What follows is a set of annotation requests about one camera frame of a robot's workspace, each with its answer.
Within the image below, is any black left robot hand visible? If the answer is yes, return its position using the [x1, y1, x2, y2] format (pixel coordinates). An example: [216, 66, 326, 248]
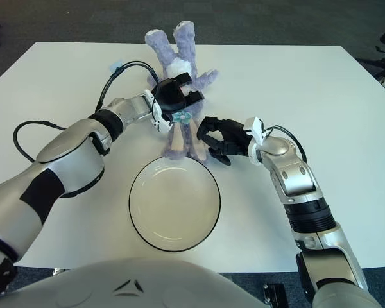
[153, 73, 206, 115]

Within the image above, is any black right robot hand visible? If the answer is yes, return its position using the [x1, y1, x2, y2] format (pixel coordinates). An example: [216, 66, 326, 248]
[196, 117, 254, 166]

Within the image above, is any purple plush bunny doll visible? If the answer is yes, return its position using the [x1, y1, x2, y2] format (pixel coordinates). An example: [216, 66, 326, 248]
[144, 21, 219, 161]

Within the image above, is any white plate black rim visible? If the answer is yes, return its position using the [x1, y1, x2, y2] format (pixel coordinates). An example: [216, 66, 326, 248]
[128, 156, 221, 252]

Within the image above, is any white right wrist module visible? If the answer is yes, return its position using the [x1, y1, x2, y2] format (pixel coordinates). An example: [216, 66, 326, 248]
[243, 117, 272, 145]

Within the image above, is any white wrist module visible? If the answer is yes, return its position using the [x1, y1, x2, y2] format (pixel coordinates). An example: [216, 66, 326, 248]
[243, 117, 272, 145]
[144, 89, 173, 133]

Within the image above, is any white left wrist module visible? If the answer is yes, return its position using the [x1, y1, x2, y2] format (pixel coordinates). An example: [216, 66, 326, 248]
[144, 89, 173, 133]

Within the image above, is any grey robot torso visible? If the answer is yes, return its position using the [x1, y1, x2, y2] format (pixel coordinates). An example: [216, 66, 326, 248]
[6, 258, 267, 308]

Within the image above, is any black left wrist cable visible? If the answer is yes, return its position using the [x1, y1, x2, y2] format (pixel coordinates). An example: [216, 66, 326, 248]
[96, 61, 160, 112]

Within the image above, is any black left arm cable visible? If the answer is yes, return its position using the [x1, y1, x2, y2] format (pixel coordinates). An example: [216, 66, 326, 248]
[13, 120, 68, 161]

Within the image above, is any black metal bracket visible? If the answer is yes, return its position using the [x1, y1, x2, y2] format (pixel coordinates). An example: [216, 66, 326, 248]
[262, 282, 286, 308]

